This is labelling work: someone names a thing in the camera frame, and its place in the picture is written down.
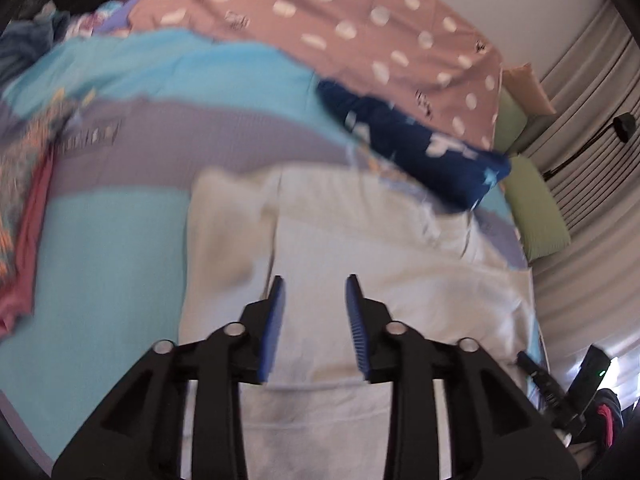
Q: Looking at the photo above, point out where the peach pillow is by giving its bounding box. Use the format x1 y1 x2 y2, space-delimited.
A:
501 62 557 116

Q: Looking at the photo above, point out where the green pillow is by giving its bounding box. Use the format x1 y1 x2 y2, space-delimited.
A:
492 87 528 153
505 155 572 263

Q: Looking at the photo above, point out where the blue denim cloth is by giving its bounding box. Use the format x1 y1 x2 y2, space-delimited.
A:
0 12 71 86

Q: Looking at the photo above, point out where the colourful patterned cloth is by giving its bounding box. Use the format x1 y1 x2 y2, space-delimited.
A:
0 87 96 291

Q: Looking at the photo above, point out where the pink cloth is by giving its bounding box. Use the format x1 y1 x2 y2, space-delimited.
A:
0 150 56 336

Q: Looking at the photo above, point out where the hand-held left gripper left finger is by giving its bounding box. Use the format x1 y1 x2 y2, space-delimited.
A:
52 275 287 480

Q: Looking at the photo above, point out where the white small garment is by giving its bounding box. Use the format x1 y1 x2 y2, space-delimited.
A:
177 165 543 480

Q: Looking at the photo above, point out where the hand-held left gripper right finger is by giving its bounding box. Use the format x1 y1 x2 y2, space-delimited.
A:
346 274 582 480

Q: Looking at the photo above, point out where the black lamp on arm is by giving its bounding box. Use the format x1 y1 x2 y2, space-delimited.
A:
542 112 637 181

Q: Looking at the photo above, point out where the pink polka dot sheet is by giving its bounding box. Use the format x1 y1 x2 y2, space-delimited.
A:
127 0 503 151

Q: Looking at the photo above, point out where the navy blue printed garment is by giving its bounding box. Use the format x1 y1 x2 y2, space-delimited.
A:
317 79 512 213

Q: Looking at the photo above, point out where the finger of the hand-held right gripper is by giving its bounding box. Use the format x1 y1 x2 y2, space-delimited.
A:
517 351 587 435

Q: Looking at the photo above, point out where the pale ribbed curtain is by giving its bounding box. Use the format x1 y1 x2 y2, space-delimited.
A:
522 0 640 411

